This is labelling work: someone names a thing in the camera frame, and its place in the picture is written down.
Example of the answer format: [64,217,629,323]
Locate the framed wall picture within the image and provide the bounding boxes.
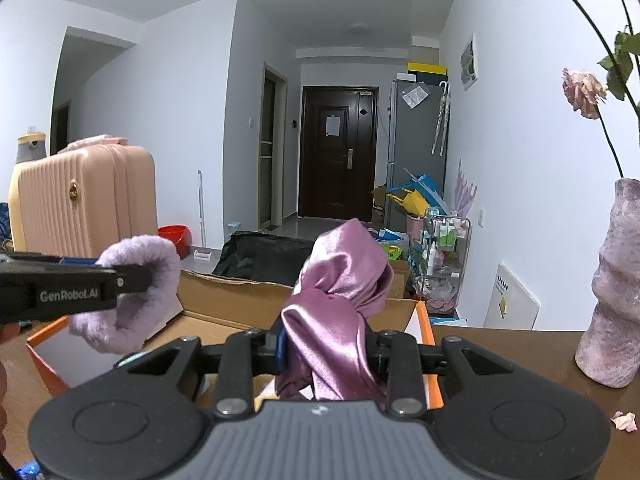
[460,34,480,91]

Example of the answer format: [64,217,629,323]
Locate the pile of blue yellow bags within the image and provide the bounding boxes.
[387,172,446,216]

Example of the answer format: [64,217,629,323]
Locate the yellow box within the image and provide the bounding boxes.
[407,62,448,81]

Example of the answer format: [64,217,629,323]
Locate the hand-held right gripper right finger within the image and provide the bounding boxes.
[365,329,518,420]

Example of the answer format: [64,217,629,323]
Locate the purple fluffy towel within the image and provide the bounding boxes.
[67,235,183,356]

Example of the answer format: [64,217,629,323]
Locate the orange cardboard box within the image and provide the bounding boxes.
[25,270,446,411]

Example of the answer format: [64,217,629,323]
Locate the green plastic bag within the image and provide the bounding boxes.
[377,240,408,261]

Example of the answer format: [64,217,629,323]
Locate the red bucket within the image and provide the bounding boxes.
[158,225,191,260]

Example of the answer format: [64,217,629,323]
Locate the interior door frame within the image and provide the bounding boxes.
[260,62,288,231]

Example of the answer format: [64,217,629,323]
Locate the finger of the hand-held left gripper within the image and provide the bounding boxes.
[0,251,101,267]
[97,264,153,295]

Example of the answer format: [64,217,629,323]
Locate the purple satin scrunchie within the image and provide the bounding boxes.
[275,218,396,403]

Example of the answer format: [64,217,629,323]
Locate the purple textured vase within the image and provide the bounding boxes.
[575,177,640,389]

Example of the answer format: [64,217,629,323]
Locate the white board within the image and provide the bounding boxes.
[482,261,541,331]

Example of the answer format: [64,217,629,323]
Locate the grey refrigerator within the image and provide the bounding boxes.
[387,77,450,201]

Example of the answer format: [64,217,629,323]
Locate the pink folded cloth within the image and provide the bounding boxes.
[65,135,126,153]

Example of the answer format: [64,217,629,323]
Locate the black cloth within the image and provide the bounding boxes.
[212,231,316,286]

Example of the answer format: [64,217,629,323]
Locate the fallen pink petal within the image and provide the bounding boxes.
[611,411,639,433]

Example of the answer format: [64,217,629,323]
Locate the white mop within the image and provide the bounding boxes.
[196,170,215,262]

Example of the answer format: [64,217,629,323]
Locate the dark wooden door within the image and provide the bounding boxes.
[298,85,379,221]

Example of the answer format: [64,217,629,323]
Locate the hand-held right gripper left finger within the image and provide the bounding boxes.
[112,327,290,420]

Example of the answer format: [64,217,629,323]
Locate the pink ribbed suitcase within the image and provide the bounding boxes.
[9,145,158,261]

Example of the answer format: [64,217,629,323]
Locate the bouquet of dried pink roses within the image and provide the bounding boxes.
[475,0,640,178]

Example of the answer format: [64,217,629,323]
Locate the wire cart with bottles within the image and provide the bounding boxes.
[422,215,471,311]

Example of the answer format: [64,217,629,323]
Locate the clear plastic bag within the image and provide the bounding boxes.
[402,82,431,108]

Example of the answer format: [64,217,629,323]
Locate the purple paper decoration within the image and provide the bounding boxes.
[454,160,478,216]

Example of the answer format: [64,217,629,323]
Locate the small cardboard box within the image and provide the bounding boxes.
[387,259,412,300]

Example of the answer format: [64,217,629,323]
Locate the brown cardboard box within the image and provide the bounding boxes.
[370,185,391,226]

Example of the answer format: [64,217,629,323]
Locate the folded white umbrella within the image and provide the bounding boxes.
[431,81,451,156]

